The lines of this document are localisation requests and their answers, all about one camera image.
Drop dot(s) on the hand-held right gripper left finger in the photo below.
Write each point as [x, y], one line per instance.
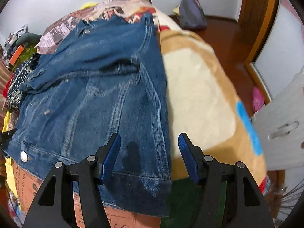
[110, 156]

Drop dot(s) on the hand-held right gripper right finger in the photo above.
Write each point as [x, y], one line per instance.
[187, 159]

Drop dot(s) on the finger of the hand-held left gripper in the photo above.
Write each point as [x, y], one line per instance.
[6, 137]

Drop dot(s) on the blue denim jacket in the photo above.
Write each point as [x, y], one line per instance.
[95, 99]

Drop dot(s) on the yellow cloth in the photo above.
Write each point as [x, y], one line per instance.
[9, 168]

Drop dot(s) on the green cloth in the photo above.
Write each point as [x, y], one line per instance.
[185, 206]

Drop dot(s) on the navy polka-dot cloth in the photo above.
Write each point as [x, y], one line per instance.
[16, 85]

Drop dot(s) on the brown and cream fleece blanket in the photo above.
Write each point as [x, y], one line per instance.
[201, 95]

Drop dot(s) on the orange box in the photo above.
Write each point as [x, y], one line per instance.
[16, 54]

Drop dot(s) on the pink soft item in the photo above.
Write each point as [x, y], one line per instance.
[257, 99]

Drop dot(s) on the pile of clutter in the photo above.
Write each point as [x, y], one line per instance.
[14, 38]

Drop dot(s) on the grey pillow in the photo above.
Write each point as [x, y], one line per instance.
[29, 38]

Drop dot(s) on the printed bedsheet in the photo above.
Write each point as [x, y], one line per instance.
[59, 30]

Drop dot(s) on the grey backpack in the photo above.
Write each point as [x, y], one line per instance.
[192, 11]

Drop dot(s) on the yellow-green cloth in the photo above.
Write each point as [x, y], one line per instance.
[176, 9]

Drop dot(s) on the yellow fuzzy object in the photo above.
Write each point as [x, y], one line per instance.
[89, 5]

